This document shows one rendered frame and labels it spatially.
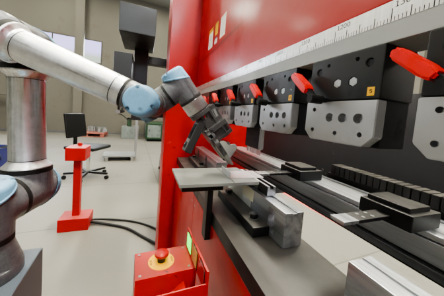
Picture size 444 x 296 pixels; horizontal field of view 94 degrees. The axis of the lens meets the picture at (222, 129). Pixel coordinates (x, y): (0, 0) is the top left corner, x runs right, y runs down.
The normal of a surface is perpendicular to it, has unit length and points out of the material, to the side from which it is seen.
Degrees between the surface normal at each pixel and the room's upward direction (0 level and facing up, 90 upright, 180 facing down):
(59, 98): 90
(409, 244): 90
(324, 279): 0
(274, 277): 0
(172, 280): 90
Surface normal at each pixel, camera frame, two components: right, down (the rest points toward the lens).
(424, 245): -0.94, -0.05
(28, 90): 0.76, 0.08
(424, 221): 0.34, 0.09
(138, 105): 0.12, 0.08
